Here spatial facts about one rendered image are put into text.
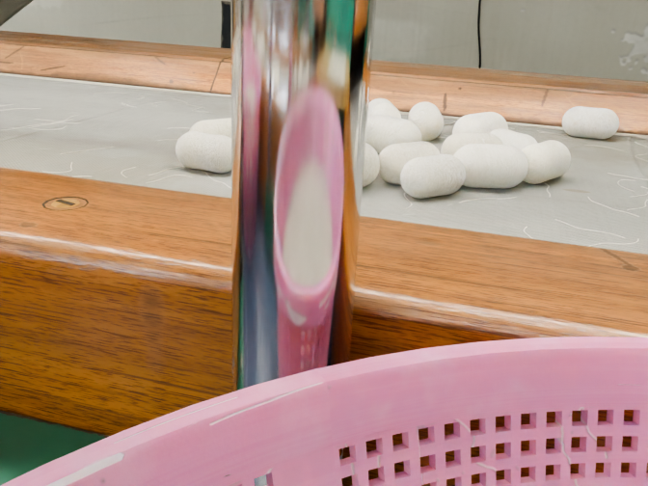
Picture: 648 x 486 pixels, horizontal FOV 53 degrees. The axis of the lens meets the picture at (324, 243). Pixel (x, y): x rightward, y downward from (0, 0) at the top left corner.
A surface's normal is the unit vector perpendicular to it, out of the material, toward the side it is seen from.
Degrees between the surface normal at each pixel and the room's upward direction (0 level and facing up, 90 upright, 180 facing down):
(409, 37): 90
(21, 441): 0
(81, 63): 45
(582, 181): 0
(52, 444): 0
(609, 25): 90
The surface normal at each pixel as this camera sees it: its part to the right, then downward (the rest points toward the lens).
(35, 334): -0.26, 0.35
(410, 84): -0.15, -0.41
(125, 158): 0.05, -0.93
